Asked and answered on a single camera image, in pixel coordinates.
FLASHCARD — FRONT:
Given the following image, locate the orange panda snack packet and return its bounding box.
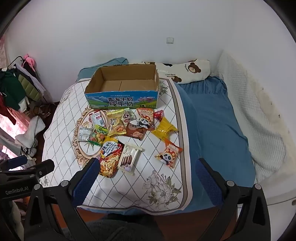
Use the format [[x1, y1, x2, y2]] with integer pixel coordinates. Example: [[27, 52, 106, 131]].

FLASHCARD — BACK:
[[136, 108, 156, 130], [155, 139, 184, 168]]

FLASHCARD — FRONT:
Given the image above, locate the clear plastic snack packet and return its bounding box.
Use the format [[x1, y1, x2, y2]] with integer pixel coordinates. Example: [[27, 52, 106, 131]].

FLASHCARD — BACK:
[[77, 125, 93, 142]]

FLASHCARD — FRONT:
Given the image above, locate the teal pillow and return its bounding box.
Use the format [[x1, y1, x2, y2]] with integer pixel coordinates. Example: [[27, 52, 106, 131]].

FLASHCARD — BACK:
[[76, 57, 129, 81]]

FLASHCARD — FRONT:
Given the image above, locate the blue bed sheet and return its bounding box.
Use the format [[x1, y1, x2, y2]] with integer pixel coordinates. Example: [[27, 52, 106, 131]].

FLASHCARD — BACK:
[[171, 75, 257, 214]]

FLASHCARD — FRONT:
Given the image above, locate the red yellow instant noodle packet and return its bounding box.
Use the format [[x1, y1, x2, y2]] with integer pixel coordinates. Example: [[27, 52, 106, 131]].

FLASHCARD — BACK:
[[98, 137, 124, 178]]

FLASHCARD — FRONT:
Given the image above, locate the black white striped cloth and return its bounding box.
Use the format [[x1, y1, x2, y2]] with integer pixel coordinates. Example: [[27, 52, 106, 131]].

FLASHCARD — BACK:
[[21, 146, 37, 158]]

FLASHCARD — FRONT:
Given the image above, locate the white crumpled cloth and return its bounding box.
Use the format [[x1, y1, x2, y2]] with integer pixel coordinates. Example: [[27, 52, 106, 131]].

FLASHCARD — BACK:
[[15, 116, 46, 149]]

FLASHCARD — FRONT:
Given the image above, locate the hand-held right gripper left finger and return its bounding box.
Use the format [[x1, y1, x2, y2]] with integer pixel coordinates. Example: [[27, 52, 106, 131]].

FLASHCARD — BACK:
[[23, 158, 102, 241]]

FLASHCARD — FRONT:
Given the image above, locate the pale yellow chips packet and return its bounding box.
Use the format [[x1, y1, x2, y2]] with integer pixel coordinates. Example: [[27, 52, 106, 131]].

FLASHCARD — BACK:
[[106, 109, 127, 137]]

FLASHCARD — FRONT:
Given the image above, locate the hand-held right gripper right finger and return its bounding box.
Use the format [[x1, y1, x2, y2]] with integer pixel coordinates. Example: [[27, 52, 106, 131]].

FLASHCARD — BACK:
[[195, 158, 271, 241]]

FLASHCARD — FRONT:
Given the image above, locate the pink plush toy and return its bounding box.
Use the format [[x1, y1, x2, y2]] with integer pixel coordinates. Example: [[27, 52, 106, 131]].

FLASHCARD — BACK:
[[23, 54, 36, 66]]

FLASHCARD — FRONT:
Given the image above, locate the white diamond quilted mattress pad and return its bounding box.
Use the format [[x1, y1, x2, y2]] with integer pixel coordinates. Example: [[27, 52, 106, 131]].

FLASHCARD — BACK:
[[39, 77, 193, 212]]

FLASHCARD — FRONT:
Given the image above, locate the red white spicy strip packet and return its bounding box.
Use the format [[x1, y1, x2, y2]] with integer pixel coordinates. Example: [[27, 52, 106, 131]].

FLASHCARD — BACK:
[[88, 111, 104, 127]]

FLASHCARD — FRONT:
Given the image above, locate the white waffle blanket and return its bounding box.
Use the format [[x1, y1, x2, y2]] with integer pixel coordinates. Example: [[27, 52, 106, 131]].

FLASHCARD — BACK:
[[209, 50, 296, 204]]

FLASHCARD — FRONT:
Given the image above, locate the clothes rack with clothes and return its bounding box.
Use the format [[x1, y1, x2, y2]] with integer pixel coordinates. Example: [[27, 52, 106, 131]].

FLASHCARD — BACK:
[[0, 54, 53, 130]]

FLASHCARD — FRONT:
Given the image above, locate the cardboard box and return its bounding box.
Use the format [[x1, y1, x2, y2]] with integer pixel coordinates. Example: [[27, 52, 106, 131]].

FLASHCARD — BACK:
[[84, 64, 160, 109]]

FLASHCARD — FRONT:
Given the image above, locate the small grey green snack packet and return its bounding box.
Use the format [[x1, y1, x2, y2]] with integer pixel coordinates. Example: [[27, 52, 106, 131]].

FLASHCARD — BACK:
[[122, 108, 137, 124]]

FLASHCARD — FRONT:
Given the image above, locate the brown snack packet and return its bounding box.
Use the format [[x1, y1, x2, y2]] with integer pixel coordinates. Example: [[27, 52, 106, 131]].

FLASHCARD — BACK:
[[125, 122, 148, 141]]

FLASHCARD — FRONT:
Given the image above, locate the white chocolate biscuit packet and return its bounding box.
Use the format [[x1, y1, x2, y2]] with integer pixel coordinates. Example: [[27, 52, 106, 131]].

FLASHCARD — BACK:
[[117, 142, 143, 174]]

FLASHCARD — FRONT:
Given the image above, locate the bear print pillow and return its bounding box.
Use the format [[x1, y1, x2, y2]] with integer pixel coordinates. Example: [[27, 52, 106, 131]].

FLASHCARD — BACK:
[[136, 59, 211, 84]]

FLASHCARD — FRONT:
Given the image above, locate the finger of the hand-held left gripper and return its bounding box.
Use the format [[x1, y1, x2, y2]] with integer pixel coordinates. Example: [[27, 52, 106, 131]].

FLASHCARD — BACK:
[[0, 155, 28, 172], [14, 159, 55, 178]]

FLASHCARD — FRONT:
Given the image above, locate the green gum ball candy packet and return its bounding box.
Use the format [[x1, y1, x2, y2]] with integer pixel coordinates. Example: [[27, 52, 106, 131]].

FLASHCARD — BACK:
[[88, 125, 109, 146]]

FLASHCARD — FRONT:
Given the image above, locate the yellow crinkled snack packet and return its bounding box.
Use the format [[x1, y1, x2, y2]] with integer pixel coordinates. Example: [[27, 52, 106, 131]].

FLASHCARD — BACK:
[[151, 116, 179, 141]]

